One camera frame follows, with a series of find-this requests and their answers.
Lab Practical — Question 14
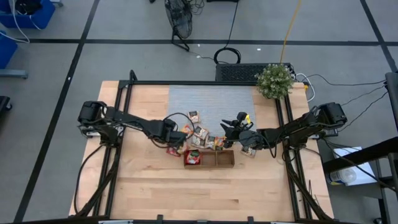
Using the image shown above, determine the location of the grey metal base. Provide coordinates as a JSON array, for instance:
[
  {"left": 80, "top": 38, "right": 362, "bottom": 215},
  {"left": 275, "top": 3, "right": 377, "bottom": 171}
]
[{"left": 0, "top": 68, "right": 29, "bottom": 80}]

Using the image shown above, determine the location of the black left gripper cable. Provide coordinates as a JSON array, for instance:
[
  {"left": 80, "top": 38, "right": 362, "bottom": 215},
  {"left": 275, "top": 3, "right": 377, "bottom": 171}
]
[{"left": 163, "top": 112, "right": 196, "bottom": 133}]

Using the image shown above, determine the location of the black perforated computer case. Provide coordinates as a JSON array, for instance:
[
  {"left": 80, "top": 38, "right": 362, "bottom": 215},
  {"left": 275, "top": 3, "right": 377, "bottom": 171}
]
[{"left": 215, "top": 62, "right": 297, "bottom": 83}]

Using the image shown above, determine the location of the white labelled can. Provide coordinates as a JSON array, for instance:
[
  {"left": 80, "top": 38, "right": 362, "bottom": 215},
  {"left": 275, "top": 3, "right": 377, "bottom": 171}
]
[{"left": 325, "top": 167, "right": 358, "bottom": 187}]

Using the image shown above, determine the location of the black floor fan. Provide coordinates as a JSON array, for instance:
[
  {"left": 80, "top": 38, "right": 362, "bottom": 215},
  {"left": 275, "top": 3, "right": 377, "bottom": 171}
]
[{"left": 164, "top": 0, "right": 193, "bottom": 52}]

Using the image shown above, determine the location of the black shelf frame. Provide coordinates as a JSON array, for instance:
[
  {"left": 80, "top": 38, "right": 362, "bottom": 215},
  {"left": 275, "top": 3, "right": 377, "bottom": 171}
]
[{"left": 322, "top": 71, "right": 398, "bottom": 224}]

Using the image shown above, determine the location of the black wheeled object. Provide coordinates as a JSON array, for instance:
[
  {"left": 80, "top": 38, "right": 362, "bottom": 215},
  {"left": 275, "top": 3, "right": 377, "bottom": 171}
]
[{"left": 0, "top": 95, "right": 13, "bottom": 113}]

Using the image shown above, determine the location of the green potted plant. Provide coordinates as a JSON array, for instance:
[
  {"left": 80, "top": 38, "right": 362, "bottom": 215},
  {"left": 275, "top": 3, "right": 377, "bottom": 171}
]
[{"left": 254, "top": 63, "right": 295, "bottom": 100}]

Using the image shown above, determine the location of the black metal table frame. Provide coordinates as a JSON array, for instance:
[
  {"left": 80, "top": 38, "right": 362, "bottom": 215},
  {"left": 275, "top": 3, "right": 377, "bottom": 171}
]
[{"left": 68, "top": 69, "right": 336, "bottom": 224}]

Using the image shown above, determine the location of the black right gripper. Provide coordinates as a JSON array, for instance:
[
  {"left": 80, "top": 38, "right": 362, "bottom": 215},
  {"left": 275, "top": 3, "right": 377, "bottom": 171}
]
[{"left": 220, "top": 111, "right": 249, "bottom": 149}]

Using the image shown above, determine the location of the white cinnamon apple tea packet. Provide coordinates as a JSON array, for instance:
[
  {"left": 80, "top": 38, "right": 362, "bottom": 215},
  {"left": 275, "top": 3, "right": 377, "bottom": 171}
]
[
  {"left": 194, "top": 126, "right": 210, "bottom": 140},
  {"left": 204, "top": 135, "right": 217, "bottom": 151},
  {"left": 190, "top": 136, "right": 205, "bottom": 149},
  {"left": 187, "top": 110, "right": 201, "bottom": 124}
]

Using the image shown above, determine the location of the coiled black floor cable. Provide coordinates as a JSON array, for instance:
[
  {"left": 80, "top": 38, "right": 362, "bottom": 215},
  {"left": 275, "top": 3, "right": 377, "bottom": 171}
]
[{"left": 213, "top": 0, "right": 243, "bottom": 65}]

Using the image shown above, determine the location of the large blue bin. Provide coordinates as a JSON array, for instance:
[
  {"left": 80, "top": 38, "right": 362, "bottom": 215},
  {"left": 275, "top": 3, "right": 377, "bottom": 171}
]
[{"left": 0, "top": 0, "right": 57, "bottom": 30}]

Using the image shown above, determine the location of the grey woven placemat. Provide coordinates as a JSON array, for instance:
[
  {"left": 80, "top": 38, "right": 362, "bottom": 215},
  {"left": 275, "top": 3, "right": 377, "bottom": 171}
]
[{"left": 167, "top": 85, "right": 257, "bottom": 138}]

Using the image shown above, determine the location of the white paper sheet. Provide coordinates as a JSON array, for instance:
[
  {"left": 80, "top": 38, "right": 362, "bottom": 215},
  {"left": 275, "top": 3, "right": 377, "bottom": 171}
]
[{"left": 332, "top": 146, "right": 377, "bottom": 187}]

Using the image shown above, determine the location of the wooden tea organizer box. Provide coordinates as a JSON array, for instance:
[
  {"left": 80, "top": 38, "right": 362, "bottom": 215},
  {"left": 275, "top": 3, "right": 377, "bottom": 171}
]
[{"left": 183, "top": 149, "right": 236, "bottom": 170}]

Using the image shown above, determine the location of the yellow hanging cable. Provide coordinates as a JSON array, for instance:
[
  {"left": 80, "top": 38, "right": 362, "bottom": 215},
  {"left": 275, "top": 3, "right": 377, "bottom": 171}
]
[{"left": 279, "top": 0, "right": 303, "bottom": 65}]

